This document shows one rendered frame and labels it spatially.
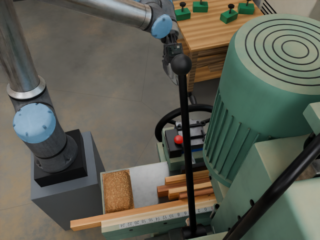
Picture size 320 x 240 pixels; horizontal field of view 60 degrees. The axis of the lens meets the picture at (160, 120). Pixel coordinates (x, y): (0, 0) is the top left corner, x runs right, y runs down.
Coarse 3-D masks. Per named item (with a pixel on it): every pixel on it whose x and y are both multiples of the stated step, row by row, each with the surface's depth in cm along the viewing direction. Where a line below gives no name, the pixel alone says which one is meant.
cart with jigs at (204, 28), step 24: (192, 0) 216; (216, 0) 216; (240, 0) 216; (192, 24) 199; (216, 24) 199; (240, 24) 199; (192, 48) 184; (216, 48) 236; (192, 72) 205; (216, 72) 220
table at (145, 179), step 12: (132, 168) 94; (144, 168) 94; (156, 168) 94; (168, 168) 94; (132, 180) 91; (144, 180) 91; (156, 180) 91; (132, 192) 89; (144, 192) 89; (156, 192) 89; (144, 204) 86; (156, 228) 83; (168, 228) 86
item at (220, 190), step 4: (212, 176) 77; (212, 180) 78; (216, 180) 74; (212, 184) 78; (216, 184) 74; (220, 184) 72; (216, 188) 75; (220, 188) 72; (224, 188) 72; (228, 188) 72; (216, 192) 76; (220, 192) 72; (224, 192) 71; (216, 196) 76; (220, 196) 72; (224, 196) 71; (220, 200) 73
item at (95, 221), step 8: (176, 200) 83; (184, 200) 83; (136, 208) 82; (144, 208) 82; (152, 208) 82; (160, 208) 82; (96, 216) 80; (104, 216) 80; (112, 216) 80; (120, 216) 80; (72, 224) 79; (80, 224) 79; (88, 224) 79; (96, 224) 81
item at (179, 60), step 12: (180, 60) 44; (180, 72) 44; (180, 84) 46; (180, 96) 47; (180, 108) 48; (192, 180) 54; (192, 192) 54; (192, 204) 55; (192, 216) 57; (192, 228) 58; (204, 228) 59
